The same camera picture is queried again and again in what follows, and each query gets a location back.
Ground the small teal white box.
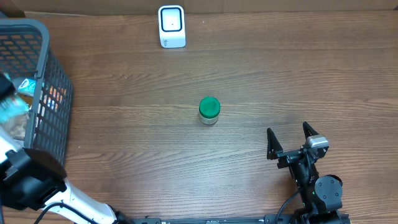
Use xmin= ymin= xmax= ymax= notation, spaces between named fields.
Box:
xmin=17 ymin=78 xmax=36 ymax=97

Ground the beige granola bag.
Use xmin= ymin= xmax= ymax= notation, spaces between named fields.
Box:
xmin=1 ymin=111 xmax=30 ymax=141

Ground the green lid jar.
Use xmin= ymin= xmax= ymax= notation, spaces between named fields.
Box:
xmin=198 ymin=96 xmax=221 ymax=125

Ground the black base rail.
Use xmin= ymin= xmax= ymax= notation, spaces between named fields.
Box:
xmin=132 ymin=213 xmax=352 ymax=224

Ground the orange snack packet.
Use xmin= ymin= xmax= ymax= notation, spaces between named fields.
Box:
xmin=40 ymin=86 xmax=67 ymax=112

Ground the teal snack packet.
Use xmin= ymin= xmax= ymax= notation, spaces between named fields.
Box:
xmin=0 ymin=95 xmax=30 ymax=124

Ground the grey plastic mesh basket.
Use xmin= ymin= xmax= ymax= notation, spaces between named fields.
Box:
xmin=1 ymin=19 xmax=73 ymax=164

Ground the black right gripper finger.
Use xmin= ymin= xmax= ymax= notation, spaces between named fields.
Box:
xmin=267 ymin=128 xmax=283 ymax=160
xmin=303 ymin=121 xmax=319 ymax=139

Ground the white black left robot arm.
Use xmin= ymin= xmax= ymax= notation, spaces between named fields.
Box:
xmin=1 ymin=129 xmax=132 ymax=224

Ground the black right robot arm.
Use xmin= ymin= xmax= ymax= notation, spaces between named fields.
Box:
xmin=267 ymin=122 xmax=349 ymax=223

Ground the white barcode scanner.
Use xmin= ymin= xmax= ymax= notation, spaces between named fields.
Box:
xmin=158 ymin=5 xmax=186 ymax=49

